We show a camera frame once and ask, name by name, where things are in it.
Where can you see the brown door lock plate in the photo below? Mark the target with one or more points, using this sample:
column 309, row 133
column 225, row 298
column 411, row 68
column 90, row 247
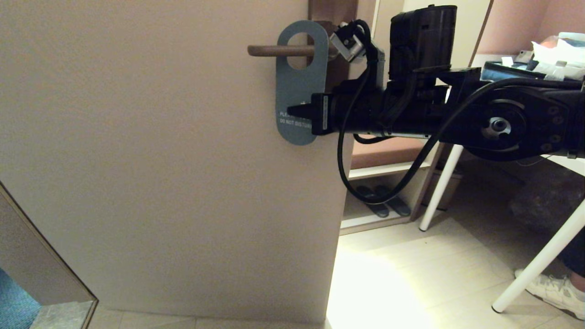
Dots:
column 333, row 9

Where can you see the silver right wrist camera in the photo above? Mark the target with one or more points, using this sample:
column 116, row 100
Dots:
column 347, row 43

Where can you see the blue do-not-disturb door sign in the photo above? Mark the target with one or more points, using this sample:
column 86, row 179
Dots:
column 297, row 87

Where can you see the cream wardrobe bench unit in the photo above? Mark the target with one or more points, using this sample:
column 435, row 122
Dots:
column 466, row 18

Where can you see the brown bench cushion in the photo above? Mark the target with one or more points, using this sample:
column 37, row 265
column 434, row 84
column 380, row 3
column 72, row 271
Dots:
column 388, row 155

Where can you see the dark slipper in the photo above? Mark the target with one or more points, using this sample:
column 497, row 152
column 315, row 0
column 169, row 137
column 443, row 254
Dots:
column 377, row 210
column 400, row 208

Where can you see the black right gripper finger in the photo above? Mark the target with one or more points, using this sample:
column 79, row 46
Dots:
column 304, row 112

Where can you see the person leg in dark trousers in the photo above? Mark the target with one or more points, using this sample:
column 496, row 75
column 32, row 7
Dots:
column 576, row 265

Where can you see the small white card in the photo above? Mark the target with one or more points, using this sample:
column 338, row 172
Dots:
column 506, row 61

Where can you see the white sneaker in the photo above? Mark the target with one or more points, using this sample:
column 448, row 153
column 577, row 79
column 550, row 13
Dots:
column 553, row 292

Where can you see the dark blue tray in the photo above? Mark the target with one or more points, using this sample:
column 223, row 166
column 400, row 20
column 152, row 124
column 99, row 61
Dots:
column 502, row 71

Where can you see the clear plastic water bottle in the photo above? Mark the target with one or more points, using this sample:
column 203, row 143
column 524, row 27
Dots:
column 555, row 73

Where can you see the brown waste bin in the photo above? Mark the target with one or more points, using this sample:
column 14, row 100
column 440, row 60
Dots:
column 450, row 187

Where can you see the white table with round legs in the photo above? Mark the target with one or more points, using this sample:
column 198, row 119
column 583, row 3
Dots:
column 530, row 274

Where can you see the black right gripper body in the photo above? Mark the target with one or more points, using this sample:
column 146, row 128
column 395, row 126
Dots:
column 356, row 114

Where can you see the beige room door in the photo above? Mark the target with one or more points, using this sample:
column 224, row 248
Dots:
column 160, row 183

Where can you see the white plastic bag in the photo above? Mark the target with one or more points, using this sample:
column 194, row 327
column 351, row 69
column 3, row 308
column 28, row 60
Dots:
column 557, row 50

